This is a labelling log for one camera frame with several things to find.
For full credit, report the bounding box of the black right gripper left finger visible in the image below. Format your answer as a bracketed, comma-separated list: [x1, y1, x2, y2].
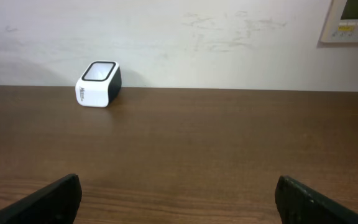
[0, 174, 82, 224]

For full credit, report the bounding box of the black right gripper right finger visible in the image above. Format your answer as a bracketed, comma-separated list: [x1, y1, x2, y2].
[275, 175, 358, 224]

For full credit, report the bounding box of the white barcode scanner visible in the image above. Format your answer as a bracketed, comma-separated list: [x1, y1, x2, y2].
[75, 61, 122, 108]

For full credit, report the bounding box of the beige wall control panel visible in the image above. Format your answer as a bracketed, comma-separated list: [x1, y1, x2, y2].
[319, 0, 358, 44]

